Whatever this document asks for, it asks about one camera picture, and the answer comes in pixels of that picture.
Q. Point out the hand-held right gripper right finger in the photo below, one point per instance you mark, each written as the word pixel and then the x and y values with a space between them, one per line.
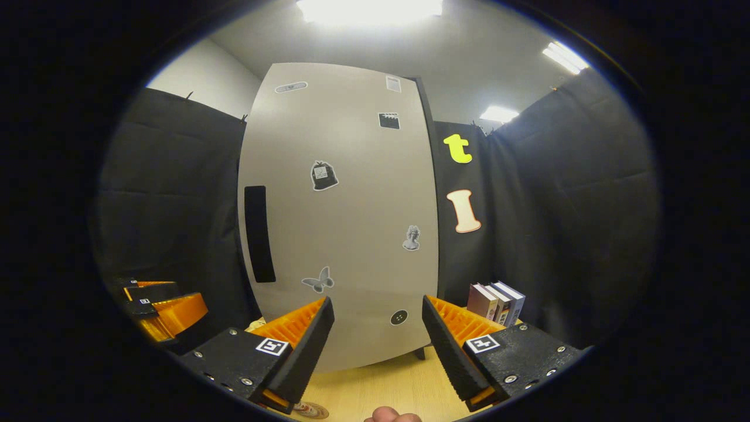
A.
pixel 448 357

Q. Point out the beige cabinet door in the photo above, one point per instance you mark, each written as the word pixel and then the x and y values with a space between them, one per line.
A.
pixel 351 234

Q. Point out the cream plush toy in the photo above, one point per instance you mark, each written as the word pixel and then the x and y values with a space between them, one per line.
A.
pixel 256 324

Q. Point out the beige book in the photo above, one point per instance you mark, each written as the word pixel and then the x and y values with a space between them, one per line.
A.
pixel 501 305

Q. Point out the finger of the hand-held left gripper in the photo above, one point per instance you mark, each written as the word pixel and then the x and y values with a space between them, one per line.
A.
pixel 181 313
pixel 155 291

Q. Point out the black backdrop cloth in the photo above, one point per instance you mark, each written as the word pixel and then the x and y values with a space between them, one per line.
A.
pixel 556 205

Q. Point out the long ceiling light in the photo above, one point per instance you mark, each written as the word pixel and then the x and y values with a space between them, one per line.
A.
pixel 565 57

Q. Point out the maroon book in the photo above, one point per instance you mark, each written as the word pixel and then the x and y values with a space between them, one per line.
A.
pixel 481 302

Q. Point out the small ceiling light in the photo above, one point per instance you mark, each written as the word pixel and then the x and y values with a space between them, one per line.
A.
pixel 499 113

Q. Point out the large ceiling light panel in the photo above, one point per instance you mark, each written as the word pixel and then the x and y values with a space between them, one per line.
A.
pixel 369 10

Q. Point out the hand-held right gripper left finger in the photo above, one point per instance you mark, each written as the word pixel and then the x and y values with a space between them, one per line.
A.
pixel 304 351

